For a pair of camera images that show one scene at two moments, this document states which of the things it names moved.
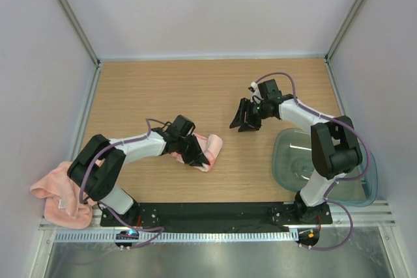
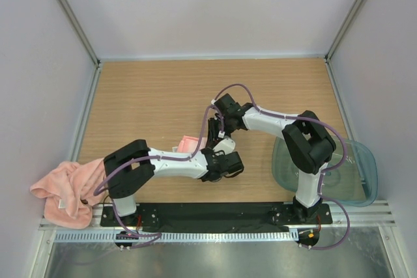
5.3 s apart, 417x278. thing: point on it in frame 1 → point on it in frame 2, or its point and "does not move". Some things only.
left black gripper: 196,158 → 218,153
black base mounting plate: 201,214 does not move
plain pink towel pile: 63,207 does not move
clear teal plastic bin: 292,160 does not move
